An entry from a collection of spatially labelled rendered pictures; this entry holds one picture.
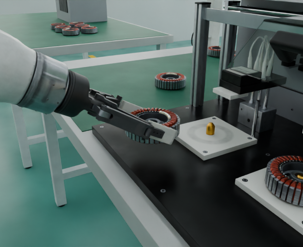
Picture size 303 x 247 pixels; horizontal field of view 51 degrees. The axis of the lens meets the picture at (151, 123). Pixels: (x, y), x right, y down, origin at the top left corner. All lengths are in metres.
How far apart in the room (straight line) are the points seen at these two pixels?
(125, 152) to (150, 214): 0.18
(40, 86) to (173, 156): 0.32
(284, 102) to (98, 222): 1.11
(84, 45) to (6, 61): 1.50
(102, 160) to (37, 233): 1.03
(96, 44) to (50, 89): 1.50
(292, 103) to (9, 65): 0.68
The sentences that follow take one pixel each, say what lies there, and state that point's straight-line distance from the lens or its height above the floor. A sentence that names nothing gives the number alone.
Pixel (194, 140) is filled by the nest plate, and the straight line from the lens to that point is 0.72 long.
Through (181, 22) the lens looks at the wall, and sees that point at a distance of 6.09.
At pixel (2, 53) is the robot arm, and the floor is 1.02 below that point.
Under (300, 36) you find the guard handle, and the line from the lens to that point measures 0.37.
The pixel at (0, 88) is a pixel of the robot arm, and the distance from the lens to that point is 0.49.
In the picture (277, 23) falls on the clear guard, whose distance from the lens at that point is 0.45.
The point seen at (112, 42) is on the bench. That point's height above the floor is 0.74.
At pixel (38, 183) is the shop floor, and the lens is 2.03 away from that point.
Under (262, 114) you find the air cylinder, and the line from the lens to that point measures 0.80.
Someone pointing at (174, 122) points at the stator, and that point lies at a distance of 0.63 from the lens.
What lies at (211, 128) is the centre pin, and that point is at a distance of 0.74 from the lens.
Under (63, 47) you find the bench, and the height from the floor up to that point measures 0.74.
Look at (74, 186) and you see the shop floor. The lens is 1.95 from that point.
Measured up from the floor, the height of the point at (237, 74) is 0.92.
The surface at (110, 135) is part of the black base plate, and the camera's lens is 0.77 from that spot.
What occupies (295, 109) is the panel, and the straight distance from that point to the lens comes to 0.90.
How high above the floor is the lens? 1.12
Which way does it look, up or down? 25 degrees down
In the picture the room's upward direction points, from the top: straight up
